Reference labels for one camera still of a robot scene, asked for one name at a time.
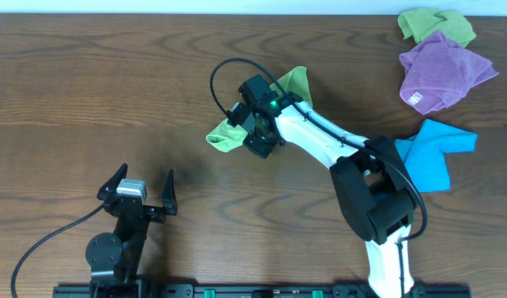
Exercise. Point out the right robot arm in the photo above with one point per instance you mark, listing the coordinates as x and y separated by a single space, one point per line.
373 189

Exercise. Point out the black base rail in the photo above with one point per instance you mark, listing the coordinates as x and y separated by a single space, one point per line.
189 291

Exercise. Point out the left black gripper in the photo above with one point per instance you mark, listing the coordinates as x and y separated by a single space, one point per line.
141 209

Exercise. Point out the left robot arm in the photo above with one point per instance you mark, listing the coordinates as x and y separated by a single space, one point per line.
114 257

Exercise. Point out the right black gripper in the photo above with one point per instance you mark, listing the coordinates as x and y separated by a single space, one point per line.
259 146

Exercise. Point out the blue cloth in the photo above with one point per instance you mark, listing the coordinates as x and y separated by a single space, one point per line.
423 154

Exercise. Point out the purple cloth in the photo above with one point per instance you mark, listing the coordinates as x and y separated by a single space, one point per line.
439 73

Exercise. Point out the light green cloth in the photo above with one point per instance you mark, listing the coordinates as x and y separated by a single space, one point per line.
225 137

